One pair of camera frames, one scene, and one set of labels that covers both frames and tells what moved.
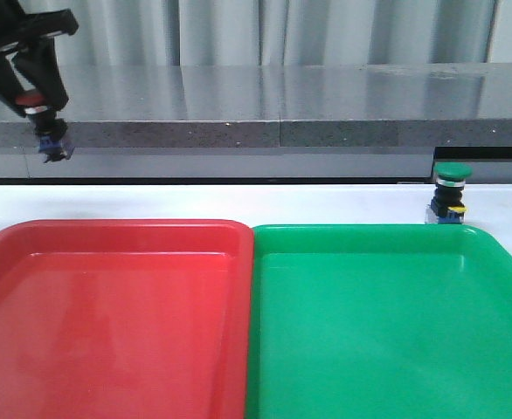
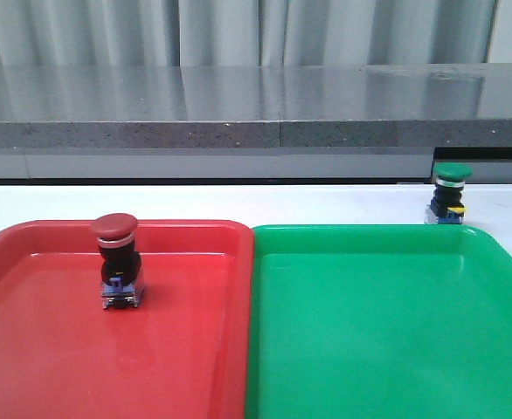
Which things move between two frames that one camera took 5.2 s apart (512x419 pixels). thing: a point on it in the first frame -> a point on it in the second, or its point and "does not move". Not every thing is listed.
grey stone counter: [275, 121] does not move
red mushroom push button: [46, 125] -> [122, 279]
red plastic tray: [114, 319] does not move
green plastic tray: [389, 321] does not move
